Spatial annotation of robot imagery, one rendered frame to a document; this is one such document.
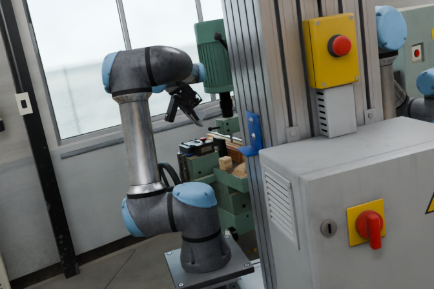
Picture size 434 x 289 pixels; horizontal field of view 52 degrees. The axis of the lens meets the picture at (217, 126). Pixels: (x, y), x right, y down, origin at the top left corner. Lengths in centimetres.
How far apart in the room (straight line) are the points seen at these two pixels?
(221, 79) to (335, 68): 107
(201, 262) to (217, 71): 89
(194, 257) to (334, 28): 75
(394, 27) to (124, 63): 72
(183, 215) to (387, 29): 72
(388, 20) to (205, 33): 89
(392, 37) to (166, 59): 60
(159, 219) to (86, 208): 200
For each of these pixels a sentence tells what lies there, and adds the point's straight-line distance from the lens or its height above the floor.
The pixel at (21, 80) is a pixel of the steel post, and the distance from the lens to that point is 294.
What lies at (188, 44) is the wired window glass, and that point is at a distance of 345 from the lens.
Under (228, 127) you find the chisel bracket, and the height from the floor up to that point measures 103.
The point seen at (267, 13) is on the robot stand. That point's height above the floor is 149.
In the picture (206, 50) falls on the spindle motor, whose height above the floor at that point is 138.
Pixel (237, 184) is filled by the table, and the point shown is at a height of 87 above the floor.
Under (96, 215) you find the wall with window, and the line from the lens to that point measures 326.
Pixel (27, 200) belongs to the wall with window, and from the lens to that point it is 314.
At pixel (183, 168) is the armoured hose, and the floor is 92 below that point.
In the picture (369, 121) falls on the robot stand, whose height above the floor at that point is 123.
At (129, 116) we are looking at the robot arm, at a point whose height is 127.
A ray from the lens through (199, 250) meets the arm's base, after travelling 128.
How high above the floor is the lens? 148
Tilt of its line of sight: 13 degrees down
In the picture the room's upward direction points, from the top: 9 degrees counter-clockwise
